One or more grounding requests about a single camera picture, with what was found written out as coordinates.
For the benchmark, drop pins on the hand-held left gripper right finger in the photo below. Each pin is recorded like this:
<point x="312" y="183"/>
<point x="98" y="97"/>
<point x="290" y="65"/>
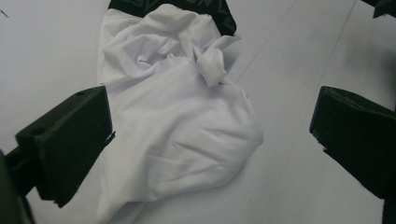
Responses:
<point x="355" y="133"/>

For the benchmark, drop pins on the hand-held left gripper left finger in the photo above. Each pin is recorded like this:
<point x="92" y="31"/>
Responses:
<point x="71" y="137"/>

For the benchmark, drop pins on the white underpants with black waistband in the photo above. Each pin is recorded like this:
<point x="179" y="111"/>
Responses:
<point x="180" y="130"/>

